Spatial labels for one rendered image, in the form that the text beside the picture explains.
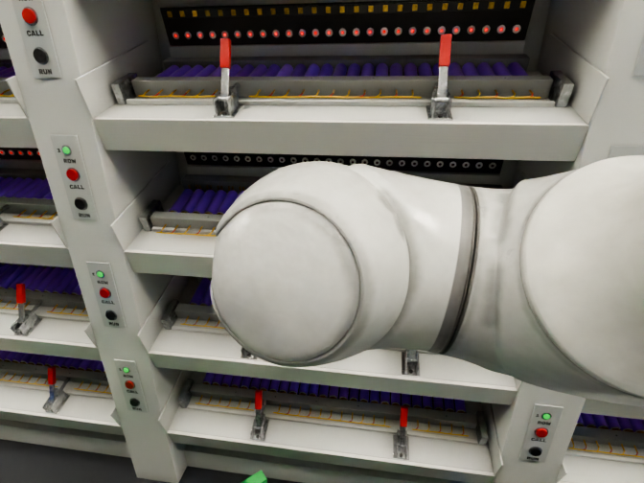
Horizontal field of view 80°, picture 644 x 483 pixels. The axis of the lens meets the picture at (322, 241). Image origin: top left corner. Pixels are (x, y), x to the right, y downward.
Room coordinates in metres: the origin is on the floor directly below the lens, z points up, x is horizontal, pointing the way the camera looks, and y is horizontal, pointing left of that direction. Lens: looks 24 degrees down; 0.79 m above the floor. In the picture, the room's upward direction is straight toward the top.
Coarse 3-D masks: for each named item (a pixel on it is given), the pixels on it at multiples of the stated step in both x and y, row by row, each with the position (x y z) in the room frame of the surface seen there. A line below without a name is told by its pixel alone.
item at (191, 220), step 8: (152, 216) 0.57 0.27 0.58; (160, 216) 0.57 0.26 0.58; (168, 216) 0.57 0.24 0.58; (176, 216) 0.57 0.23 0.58; (184, 216) 0.57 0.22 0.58; (192, 216) 0.57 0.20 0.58; (200, 216) 0.57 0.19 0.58; (208, 216) 0.57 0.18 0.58; (216, 216) 0.57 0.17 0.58; (152, 224) 0.57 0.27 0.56; (160, 224) 0.57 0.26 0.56; (168, 224) 0.57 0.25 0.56; (176, 224) 0.57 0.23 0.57; (184, 224) 0.56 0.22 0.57; (192, 224) 0.56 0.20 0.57; (200, 224) 0.56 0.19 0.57; (208, 224) 0.56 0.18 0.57; (216, 224) 0.56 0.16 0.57; (160, 232) 0.55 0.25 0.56
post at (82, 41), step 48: (0, 0) 0.54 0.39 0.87; (48, 0) 0.53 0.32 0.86; (96, 0) 0.59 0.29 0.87; (144, 0) 0.70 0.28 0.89; (96, 48) 0.57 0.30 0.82; (48, 96) 0.53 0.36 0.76; (48, 144) 0.54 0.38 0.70; (96, 144) 0.53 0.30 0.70; (96, 192) 0.53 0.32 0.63; (96, 240) 0.53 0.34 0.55; (144, 288) 0.56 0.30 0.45; (96, 336) 0.54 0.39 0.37; (144, 384) 0.53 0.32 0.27; (144, 432) 0.53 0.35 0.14
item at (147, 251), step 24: (168, 168) 0.68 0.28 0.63; (192, 168) 0.69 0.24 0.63; (216, 168) 0.68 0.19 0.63; (240, 168) 0.68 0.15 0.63; (264, 168) 0.67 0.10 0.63; (144, 192) 0.60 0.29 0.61; (168, 192) 0.67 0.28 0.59; (120, 216) 0.53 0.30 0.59; (144, 216) 0.57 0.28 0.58; (120, 240) 0.52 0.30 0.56; (144, 240) 0.55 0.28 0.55; (168, 240) 0.55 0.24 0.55; (192, 240) 0.55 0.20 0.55; (144, 264) 0.53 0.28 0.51; (168, 264) 0.52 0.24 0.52; (192, 264) 0.52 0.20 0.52
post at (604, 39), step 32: (576, 0) 0.55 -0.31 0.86; (608, 0) 0.47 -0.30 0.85; (640, 0) 0.43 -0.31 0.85; (544, 32) 0.63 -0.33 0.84; (576, 32) 0.53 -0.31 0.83; (608, 32) 0.45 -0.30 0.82; (640, 32) 0.43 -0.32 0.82; (608, 64) 0.44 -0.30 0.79; (608, 96) 0.43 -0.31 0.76; (640, 96) 0.43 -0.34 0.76; (608, 128) 0.43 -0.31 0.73; (640, 128) 0.43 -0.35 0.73; (576, 160) 0.45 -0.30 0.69; (512, 416) 0.44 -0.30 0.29; (576, 416) 0.42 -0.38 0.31; (512, 448) 0.43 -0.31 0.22; (512, 480) 0.43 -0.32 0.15; (544, 480) 0.42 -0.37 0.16
